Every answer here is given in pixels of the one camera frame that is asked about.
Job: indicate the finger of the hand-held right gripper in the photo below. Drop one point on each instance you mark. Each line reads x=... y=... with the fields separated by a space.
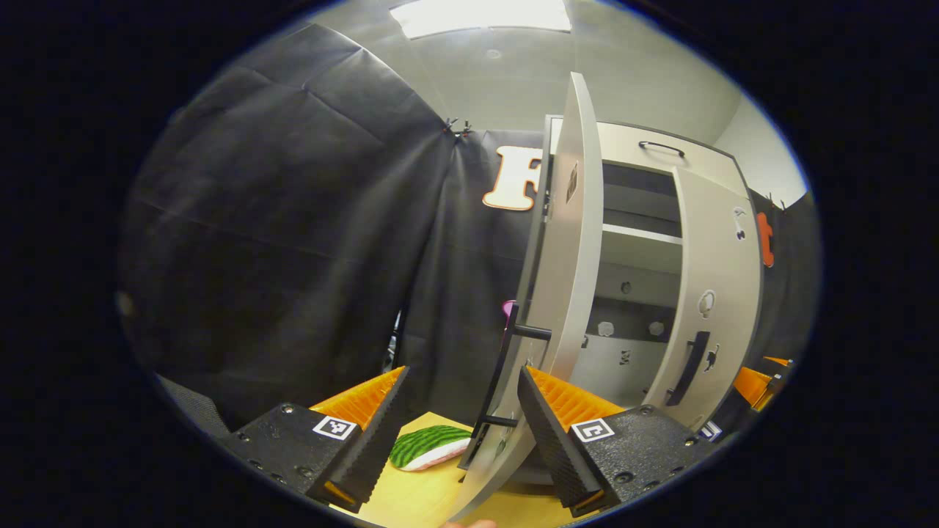
x=752 y=385
x=779 y=363

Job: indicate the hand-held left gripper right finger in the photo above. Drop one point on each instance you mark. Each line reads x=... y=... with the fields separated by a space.
x=554 y=440

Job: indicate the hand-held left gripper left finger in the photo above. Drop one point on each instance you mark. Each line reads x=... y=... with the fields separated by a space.
x=378 y=440

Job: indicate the white cabinet door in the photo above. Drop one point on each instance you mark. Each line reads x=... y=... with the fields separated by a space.
x=572 y=257
x=722 y=257

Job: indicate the white and grey cabinet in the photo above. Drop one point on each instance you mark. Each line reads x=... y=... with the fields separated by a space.
x=638 y=249

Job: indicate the watermelon print pillow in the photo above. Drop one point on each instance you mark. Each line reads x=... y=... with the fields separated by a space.
x=425 y=444

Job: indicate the small pink object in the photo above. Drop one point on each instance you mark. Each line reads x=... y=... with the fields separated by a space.
x=508 y=308

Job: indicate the dark mesh panel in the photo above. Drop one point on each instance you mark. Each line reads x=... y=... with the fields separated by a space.
x=194 y=407

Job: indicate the black clip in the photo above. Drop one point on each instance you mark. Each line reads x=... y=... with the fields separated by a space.
x=456 y=130

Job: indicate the ceiling light panel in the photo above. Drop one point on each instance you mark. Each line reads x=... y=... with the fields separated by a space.
x=477 y=15

